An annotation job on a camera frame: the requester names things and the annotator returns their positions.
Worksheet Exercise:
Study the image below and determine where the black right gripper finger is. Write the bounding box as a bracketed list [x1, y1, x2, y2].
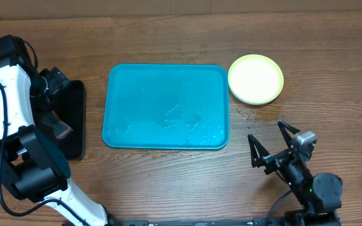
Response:
[277, 120, 300, 148]
[248, 134, 271, 168]

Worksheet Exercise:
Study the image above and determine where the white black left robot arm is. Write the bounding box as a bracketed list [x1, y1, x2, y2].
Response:
[0, 35, 117, 225]

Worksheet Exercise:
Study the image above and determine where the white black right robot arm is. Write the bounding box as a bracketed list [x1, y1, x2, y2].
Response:
[248, 120, 343, 226]

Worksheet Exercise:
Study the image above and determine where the teal plastic tray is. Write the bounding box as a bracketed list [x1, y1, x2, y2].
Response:
[102, 63, 229, 150]

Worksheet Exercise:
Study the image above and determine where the pink and black sponge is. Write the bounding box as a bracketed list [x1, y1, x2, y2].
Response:
[41, 111, 73, 139]

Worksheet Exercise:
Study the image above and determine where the yellow green plate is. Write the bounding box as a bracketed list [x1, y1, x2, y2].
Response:
[228, 54, 284, 105]

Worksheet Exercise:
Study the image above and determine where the black rectangular tray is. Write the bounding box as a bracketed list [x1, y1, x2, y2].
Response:
[35, 80, 86, 160]

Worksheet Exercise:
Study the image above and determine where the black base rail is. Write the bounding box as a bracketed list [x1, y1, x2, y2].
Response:
[105, 217, 341, 226]

